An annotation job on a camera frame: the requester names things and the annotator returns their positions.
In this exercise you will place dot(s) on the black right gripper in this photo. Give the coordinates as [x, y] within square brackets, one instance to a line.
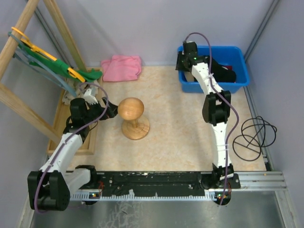
[178, 67]

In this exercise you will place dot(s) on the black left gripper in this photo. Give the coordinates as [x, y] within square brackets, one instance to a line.
[112, 110]

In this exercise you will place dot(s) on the black cap with gold embroidery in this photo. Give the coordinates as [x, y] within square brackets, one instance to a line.
[222, 75]

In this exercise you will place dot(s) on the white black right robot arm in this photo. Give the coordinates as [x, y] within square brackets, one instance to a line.
[215, 111]

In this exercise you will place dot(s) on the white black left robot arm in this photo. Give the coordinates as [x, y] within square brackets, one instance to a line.
[50, 188]

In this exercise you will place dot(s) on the beige cap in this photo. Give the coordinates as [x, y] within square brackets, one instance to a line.
[189, 77]

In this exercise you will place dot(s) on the wooden hat stand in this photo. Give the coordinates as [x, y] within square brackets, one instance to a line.
[135, 126]

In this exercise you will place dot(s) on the beige crumpled cloth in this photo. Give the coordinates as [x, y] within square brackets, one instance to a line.
[74, 89]

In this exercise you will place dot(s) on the pink cloth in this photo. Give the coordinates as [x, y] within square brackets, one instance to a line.
[121, 68]

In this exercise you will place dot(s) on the blue plastic bin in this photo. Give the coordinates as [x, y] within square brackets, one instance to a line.
[224, 55]

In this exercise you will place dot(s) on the yellow hanger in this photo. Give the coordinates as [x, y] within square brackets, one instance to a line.
[43, 59]

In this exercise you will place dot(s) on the green cloth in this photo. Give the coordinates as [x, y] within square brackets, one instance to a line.
[58, 66]

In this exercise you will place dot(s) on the blue-grey hanger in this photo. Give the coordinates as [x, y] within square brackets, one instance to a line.
[25, 58]

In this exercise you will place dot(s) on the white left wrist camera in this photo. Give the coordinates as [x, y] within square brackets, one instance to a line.
[90, 96]

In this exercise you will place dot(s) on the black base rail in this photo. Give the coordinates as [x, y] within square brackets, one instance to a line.
[156, 186]

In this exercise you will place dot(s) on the aluminium frame rail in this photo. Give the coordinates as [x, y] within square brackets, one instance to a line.
[258, 181]

